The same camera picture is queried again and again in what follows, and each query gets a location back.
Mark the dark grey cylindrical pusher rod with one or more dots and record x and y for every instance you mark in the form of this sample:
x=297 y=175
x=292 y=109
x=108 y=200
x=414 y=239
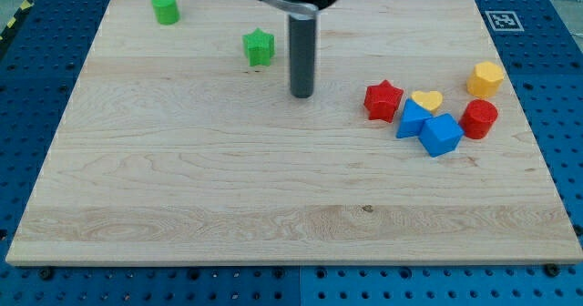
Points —
x=302 y=45

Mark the green star block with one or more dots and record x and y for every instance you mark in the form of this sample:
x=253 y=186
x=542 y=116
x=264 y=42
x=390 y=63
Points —
x=259 y=47

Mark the red star block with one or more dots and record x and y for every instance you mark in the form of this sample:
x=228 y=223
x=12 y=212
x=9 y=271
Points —
x=382 y=101

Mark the green cylinder block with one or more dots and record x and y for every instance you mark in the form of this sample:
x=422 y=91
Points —
x=166 y=11

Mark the blue triangle block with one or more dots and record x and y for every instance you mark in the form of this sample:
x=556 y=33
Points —
x=412 y=120

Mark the yellow heart block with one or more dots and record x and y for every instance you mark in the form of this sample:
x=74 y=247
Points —
x=429 y=100

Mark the light wooden board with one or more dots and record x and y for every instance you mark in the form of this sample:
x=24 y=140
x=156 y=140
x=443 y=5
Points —
x=174 y=151

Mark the blue cube block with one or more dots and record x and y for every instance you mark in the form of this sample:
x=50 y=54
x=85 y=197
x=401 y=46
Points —
x=440 y=135

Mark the yellow hexagon block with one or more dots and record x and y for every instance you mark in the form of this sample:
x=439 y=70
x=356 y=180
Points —
x=485 y=80

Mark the red cylinder block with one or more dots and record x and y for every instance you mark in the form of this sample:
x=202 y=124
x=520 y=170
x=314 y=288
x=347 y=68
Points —
x=478 y=118

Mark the white fiducial marker tag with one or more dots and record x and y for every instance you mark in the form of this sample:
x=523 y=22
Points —
x=504 y=21

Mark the yellow black hazard tape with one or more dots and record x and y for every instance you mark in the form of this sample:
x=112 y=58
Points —
x=16 y=20

